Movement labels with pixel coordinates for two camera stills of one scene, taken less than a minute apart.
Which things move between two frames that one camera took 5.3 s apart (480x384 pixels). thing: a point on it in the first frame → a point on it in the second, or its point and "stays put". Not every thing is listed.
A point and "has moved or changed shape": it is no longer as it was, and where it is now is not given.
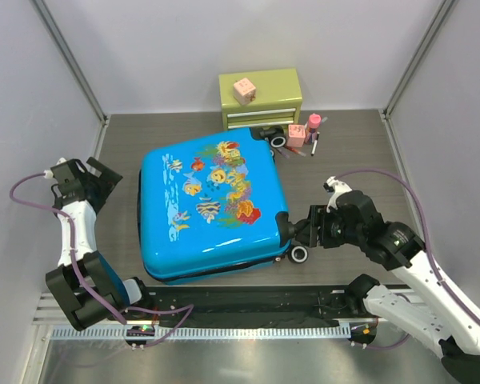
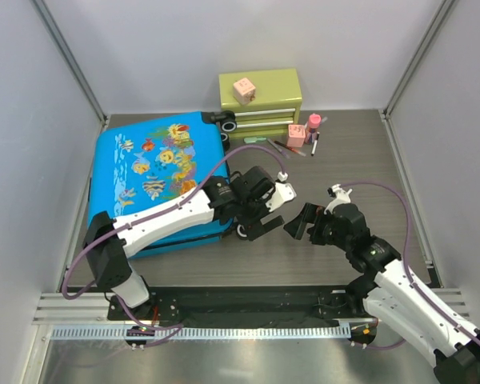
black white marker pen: [312, 154] stays put
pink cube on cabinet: [244, 91] stays put
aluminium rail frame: [49, 316] stays put
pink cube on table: [296, 135] stays put
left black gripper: [106, 182] → [254, 228]
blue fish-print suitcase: [210, 206] has moved or changed shape
